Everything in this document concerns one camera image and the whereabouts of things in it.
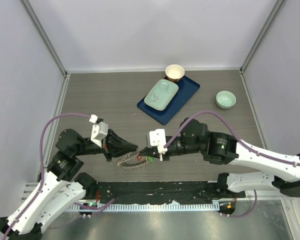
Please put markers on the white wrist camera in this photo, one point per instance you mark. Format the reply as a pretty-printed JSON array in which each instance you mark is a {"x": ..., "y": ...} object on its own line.
[
  {"x": 98, "y": 133},
  {"x": 157, "y": 139}
]

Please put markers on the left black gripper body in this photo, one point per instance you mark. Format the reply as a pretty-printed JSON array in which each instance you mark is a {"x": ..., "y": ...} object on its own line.
[{"x": 109, "y": 154}]

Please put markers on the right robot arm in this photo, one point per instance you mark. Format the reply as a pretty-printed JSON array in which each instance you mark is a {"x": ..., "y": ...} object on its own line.
[{"x": 273, "y": 171}]

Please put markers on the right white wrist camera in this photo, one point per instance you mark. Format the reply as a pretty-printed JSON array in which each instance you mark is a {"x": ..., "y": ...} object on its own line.
[{"x": 157, "y": 139}]

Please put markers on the light green rectangular plate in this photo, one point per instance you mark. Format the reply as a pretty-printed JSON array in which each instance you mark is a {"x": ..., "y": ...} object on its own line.
[{"x": 161, "y": 94}]

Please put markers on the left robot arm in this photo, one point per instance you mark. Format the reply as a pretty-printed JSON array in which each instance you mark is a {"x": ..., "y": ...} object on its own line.
[{"x": 62, "y": 184}]

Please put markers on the light green bowl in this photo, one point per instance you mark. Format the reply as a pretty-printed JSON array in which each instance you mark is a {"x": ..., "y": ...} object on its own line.
[{"x": 225, "y": 99}]

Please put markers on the dark blue tray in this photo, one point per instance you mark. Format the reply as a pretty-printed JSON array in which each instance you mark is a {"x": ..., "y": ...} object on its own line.
[{"x": 187, "y": 88}]

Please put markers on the green key tag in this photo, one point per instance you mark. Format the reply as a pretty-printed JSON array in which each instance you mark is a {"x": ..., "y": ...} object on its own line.
[{"x": 150, "y": 159}]

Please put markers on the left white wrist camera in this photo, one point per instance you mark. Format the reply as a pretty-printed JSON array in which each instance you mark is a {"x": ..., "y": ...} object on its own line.
[{"x": 98, "y": 133}]

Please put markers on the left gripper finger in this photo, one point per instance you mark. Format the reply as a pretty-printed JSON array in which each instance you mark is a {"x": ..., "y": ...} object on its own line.
[
  {"x": 116, "y": 141},
  {"x": 118, "y": 149}
]

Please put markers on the brown paper cup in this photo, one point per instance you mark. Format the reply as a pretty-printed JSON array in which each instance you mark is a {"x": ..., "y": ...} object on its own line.
[{"x": 174, "y": 72}]

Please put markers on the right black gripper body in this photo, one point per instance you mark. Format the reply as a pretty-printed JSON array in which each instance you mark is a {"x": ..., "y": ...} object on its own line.
[{"x": 178, "y": 148}]

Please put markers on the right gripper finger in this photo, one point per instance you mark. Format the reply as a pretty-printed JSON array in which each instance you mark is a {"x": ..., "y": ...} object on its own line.
[
  {"x": 154, "y": 154},
  {"x": 146, "y": 150}
]

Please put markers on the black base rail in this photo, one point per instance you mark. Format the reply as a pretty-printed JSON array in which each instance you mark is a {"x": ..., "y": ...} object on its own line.
[{"x": 162, "y": 192}]

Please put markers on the white slotted cable duct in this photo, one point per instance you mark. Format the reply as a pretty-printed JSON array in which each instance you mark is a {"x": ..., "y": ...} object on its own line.
[{"x": 172, "y": 207}]

